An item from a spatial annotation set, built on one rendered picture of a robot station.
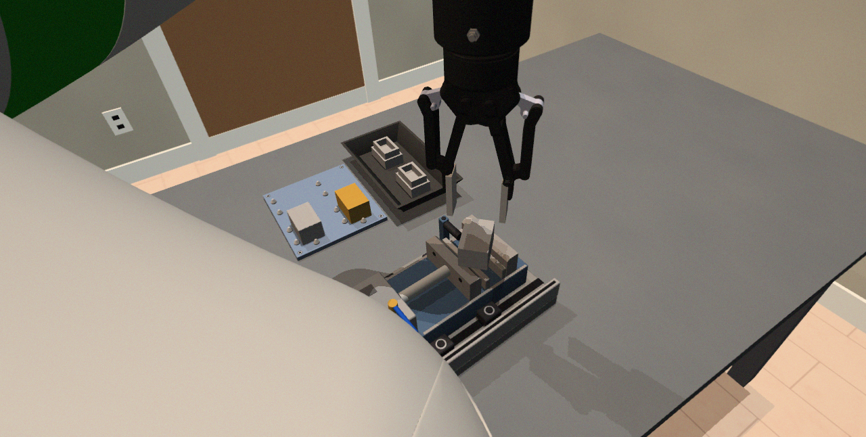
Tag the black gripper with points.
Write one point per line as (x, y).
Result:
(497, 75)

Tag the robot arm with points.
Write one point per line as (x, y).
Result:
(124, 316)

